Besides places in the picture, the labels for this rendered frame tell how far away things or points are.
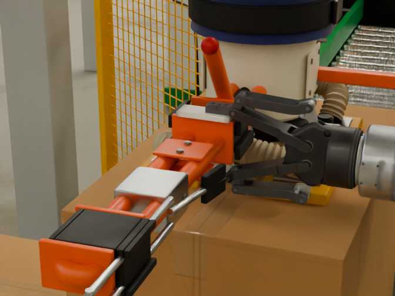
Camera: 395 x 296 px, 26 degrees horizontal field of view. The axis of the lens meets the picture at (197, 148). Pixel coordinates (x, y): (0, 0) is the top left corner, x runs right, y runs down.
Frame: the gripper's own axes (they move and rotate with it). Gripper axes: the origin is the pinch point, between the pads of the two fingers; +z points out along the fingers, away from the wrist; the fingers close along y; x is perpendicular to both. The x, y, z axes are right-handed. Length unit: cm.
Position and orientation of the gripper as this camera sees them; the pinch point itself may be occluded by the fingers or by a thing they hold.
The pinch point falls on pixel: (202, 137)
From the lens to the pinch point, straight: 109.9
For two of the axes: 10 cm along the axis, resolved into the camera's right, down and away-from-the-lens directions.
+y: -0.1, 9.3, 3.7
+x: 3.3, -3.5, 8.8
